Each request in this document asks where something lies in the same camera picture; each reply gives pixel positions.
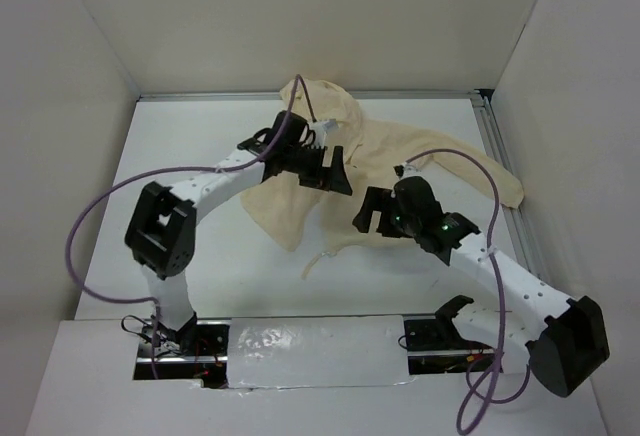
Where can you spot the aluminium frame rail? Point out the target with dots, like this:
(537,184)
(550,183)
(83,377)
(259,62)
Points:
(505,176)

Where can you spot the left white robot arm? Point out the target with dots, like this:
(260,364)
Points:
(162,230)

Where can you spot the cream yellow jacket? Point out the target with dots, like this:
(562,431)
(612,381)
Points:
(350,156)

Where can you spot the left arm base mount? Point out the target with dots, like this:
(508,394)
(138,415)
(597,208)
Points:
(203,359)

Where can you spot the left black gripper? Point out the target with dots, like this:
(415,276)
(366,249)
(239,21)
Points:
(325,177)

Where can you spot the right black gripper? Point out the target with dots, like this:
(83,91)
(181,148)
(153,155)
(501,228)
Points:
(375,199)

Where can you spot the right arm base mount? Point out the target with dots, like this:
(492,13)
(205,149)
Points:
(434,346)

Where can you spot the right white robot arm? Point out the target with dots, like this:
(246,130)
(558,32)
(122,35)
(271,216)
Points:
(560,339)

